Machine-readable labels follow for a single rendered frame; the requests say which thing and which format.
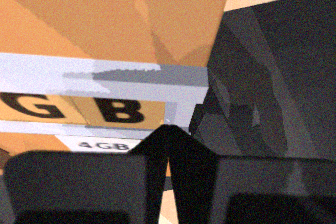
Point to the white paper label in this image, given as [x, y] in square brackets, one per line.
[79, 143]

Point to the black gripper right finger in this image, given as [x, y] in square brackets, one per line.
[203, 181]

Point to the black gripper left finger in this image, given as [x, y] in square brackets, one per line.
[131, 182]

